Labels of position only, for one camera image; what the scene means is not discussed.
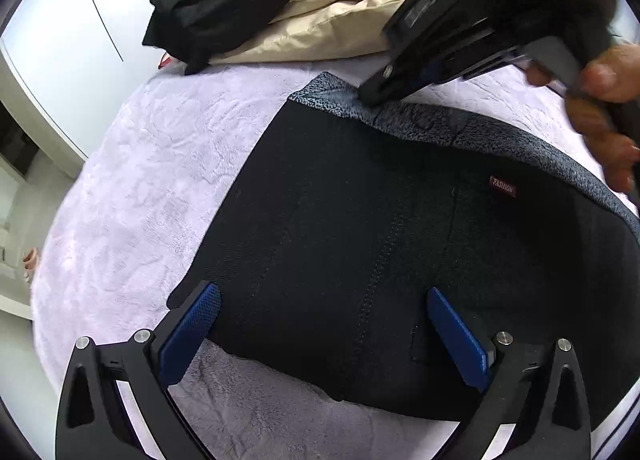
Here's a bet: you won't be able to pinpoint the white wardrobe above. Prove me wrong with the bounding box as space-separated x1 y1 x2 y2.
0 0 197 162

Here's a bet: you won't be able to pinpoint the small pink object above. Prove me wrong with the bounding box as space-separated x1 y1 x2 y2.
21 247 40 286

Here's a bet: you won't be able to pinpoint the beige puffer jacket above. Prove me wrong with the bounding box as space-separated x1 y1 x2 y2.
207 0 437 66

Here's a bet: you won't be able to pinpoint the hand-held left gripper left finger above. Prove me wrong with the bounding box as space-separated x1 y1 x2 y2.
55 280 222 460

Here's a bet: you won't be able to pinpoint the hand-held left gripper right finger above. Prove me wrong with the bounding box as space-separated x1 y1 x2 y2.
426 286 593 460

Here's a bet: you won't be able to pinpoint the black pants with patterned waistband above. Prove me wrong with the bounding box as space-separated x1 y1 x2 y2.
166 71 640 423

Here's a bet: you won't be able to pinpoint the purple plush blanket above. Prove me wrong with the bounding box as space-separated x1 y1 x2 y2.
30 52 640 460

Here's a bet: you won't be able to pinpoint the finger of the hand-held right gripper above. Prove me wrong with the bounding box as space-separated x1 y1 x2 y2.
395 47 532 93
359 60 426 105

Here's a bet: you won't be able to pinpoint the person's right hand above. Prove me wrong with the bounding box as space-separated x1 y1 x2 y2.
525 42 640 196

